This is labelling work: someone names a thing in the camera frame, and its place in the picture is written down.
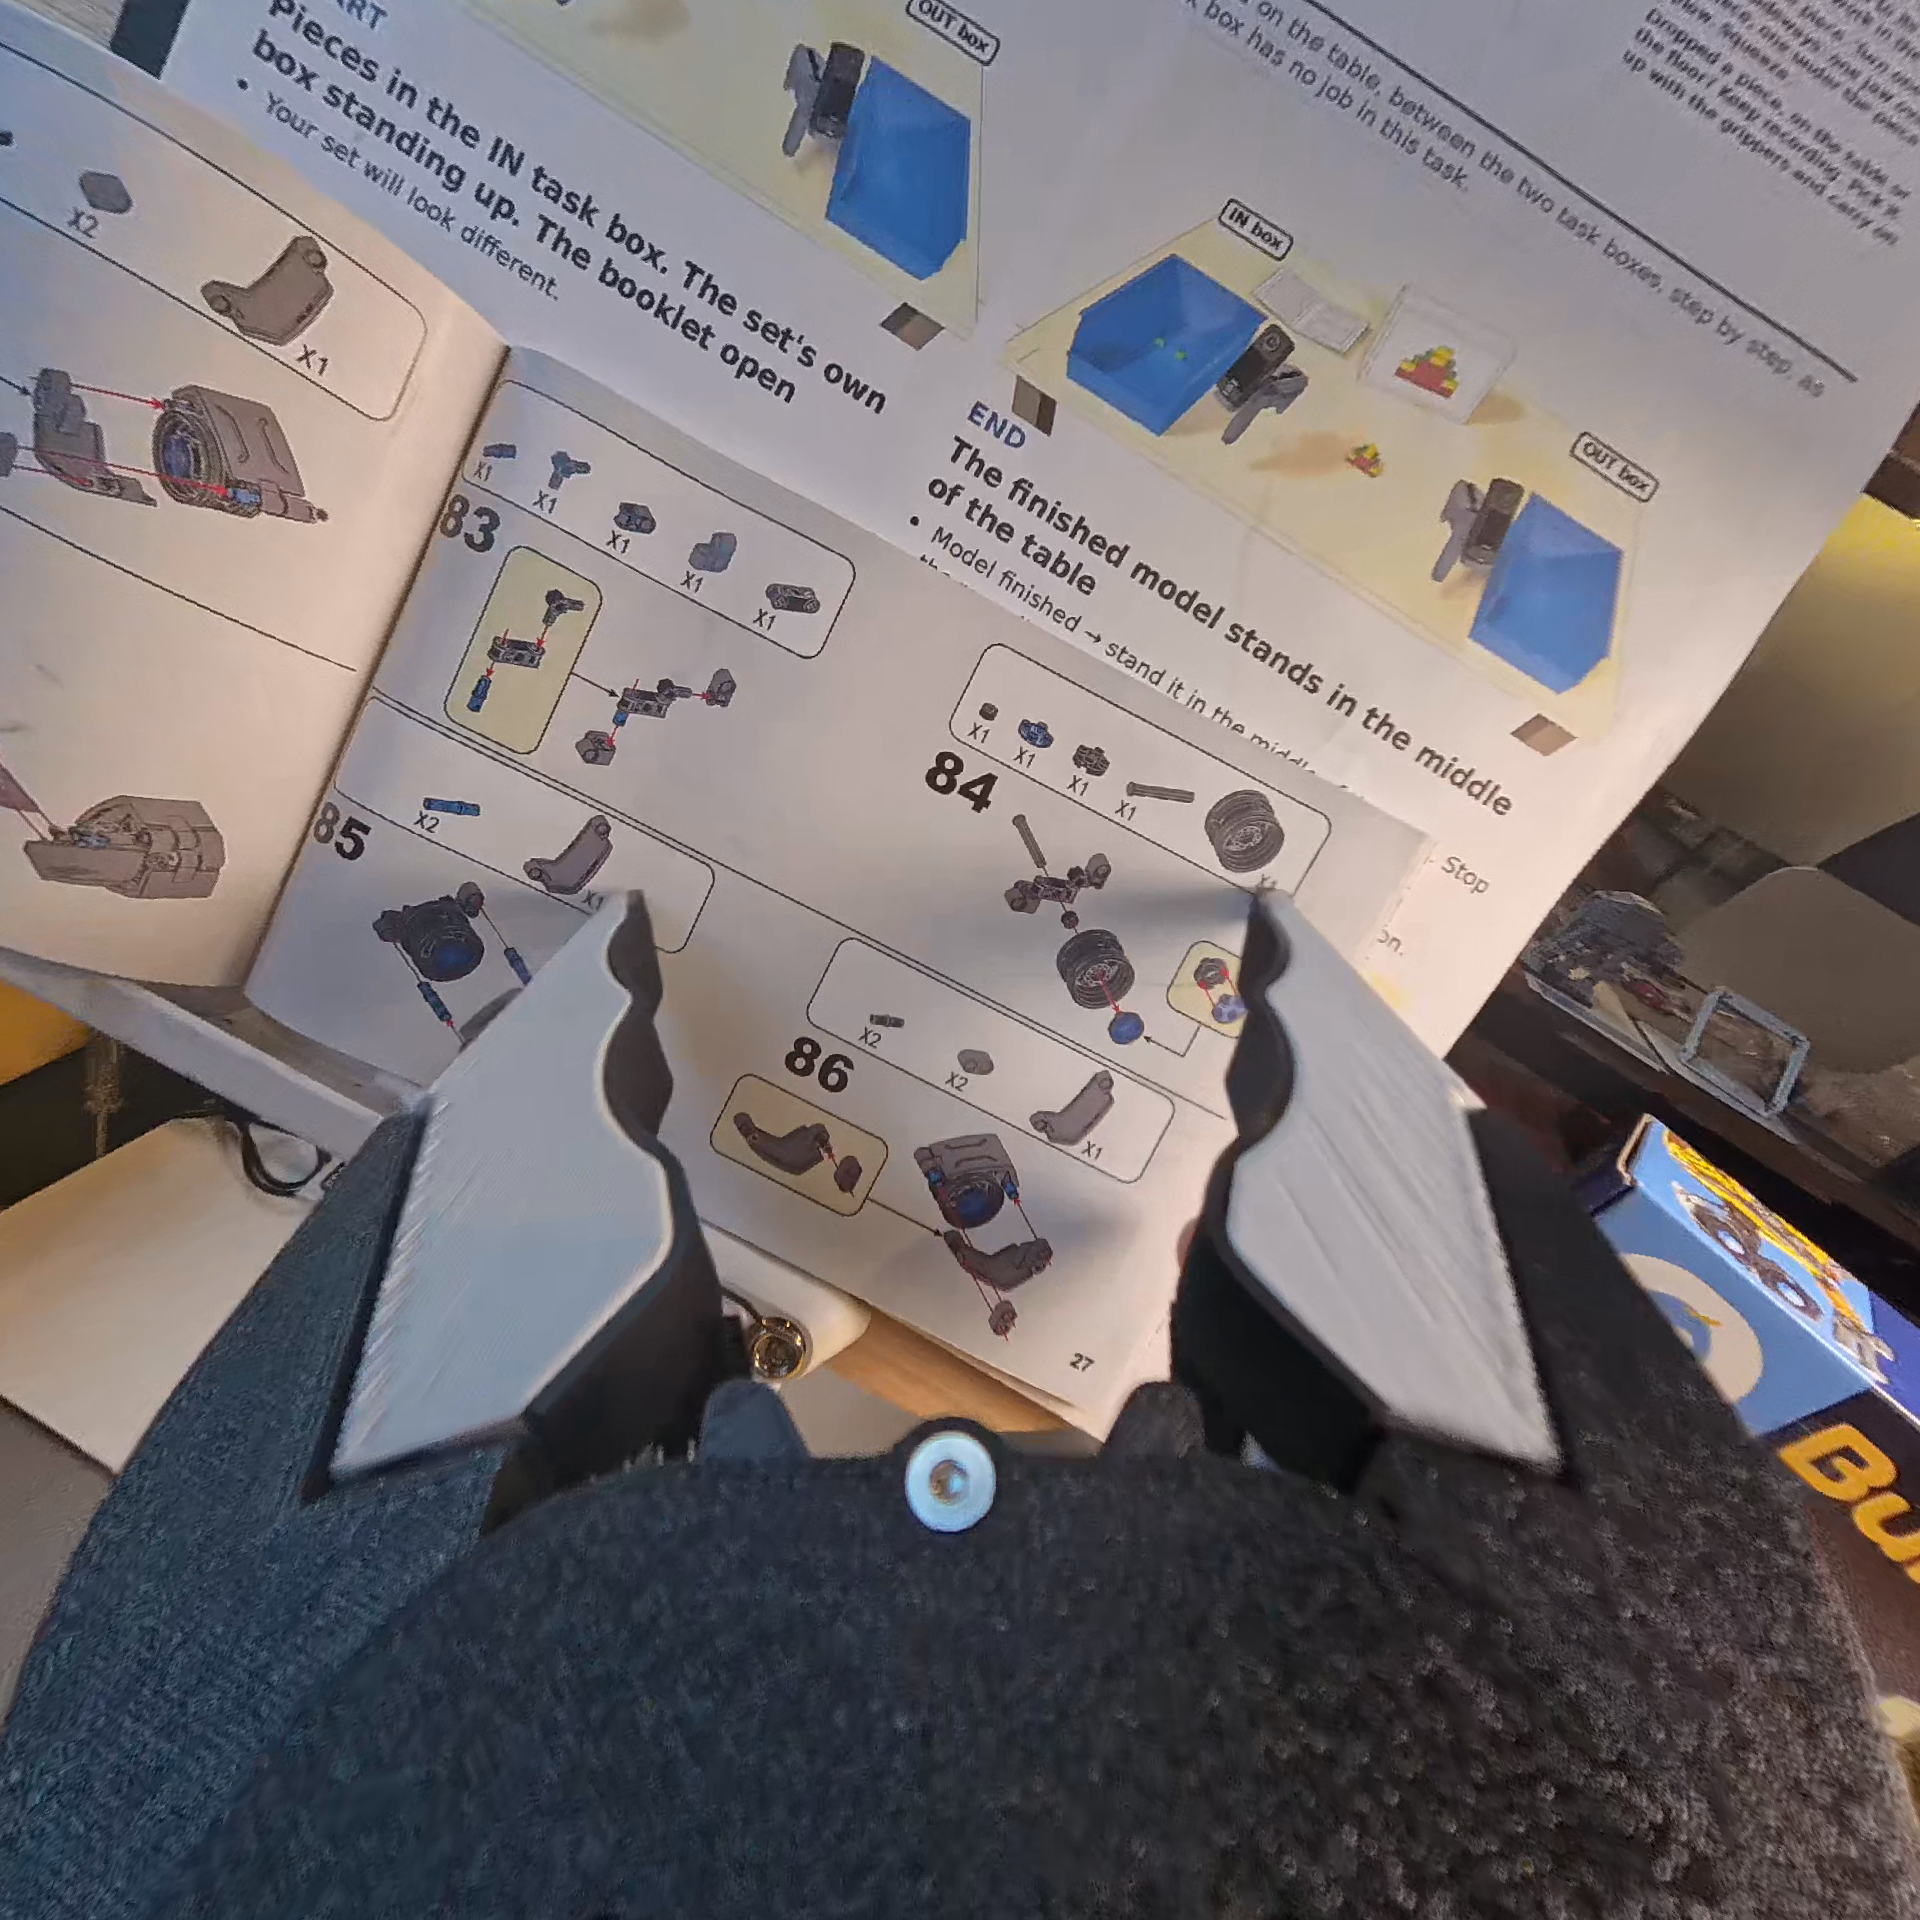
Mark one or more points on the small clear frame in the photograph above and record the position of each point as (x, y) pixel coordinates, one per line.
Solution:
(1741, 1060)

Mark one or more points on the grey brick walker model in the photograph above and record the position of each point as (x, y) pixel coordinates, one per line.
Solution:
(1612, 953)

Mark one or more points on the white booklet stand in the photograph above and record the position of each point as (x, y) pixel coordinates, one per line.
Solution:
(119, 1276)

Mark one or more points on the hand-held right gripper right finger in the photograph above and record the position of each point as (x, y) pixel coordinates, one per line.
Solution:
(1381, 1231)

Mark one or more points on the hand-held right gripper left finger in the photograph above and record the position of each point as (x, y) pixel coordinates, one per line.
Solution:
(524, 1231)

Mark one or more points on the grey desk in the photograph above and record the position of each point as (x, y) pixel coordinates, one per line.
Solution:
(44, 1517)

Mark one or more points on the instruction booklet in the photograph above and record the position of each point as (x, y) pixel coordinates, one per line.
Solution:
(839, 902)

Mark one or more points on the blue robot kit box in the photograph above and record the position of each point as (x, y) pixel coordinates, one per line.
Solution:
(1724, 1276)

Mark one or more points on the printed task sheet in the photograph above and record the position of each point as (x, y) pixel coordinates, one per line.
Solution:
(1349, 149)

